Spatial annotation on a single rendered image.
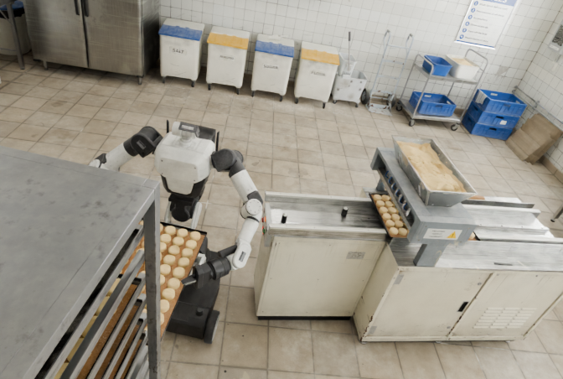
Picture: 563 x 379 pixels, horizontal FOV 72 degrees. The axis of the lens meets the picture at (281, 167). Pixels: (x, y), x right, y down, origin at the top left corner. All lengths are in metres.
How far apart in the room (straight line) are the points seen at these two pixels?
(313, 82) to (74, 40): 3.16
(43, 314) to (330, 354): 2.34
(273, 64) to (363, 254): 3.62
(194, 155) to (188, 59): 3.84
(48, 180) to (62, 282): 0.28
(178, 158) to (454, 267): 1.66
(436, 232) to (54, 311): 1.86
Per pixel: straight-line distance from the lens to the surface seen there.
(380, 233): 2.39
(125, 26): 5.46
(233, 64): 5.57
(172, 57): 5.69
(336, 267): 2.50
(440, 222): 2.17
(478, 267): 2.61
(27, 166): 1.00
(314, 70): 5.58
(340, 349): 2.91
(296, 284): 2.57
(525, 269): 2.81
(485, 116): 6.53
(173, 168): 1.95
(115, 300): 0.96
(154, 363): 1.46
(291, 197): 2.43
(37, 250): 0.80
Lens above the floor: 2.38
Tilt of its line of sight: 34 degrees down
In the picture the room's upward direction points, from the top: 12 degrees clockwise
